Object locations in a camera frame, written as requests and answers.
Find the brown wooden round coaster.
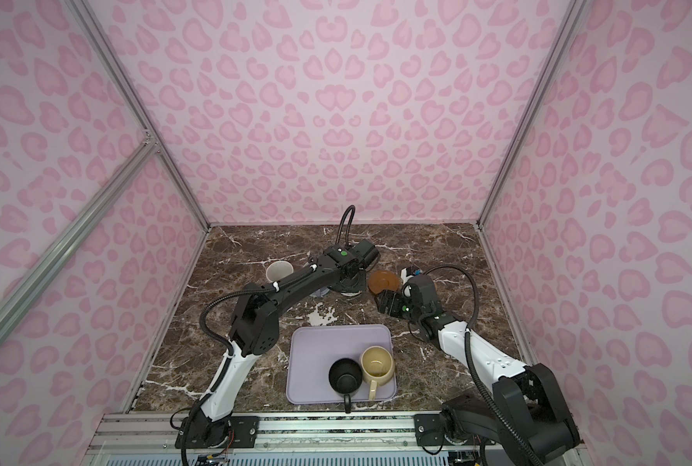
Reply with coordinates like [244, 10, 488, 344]
[367, 270, 402, 296]

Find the beige yellow mug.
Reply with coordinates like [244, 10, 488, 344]
[359, 346, 396, 401]

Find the white mug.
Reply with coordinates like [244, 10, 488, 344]
[266, 260, 295, 283]

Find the black mug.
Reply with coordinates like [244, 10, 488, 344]
[329, 358, 363, 415]

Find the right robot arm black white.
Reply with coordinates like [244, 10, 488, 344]
[375, 275, 582, 465]

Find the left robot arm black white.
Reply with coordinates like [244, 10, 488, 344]
[175, 240, 379, 450]

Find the lavender serving tray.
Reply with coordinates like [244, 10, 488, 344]
[286, 324, 398, 405]

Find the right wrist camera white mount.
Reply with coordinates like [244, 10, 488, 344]
[400, 265, 423, 283]

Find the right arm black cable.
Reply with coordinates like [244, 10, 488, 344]
[421, 264, 548, 466]

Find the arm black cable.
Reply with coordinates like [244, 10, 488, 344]
[421, 264, 548, 466]
[335, 204, 358, 247]

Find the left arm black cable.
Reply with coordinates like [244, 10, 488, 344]
[335, 204, 358, 247]

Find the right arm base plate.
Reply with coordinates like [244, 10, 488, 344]
[413, 411, 499, 448]

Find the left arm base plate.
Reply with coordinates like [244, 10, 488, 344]
[175, 412, 260, 450]

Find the aluminium mounting rail front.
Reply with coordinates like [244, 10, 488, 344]
[80, 410, 595, 466]

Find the aluminium frame diagonal bar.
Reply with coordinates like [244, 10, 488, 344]
[0, 137, 157, 346]

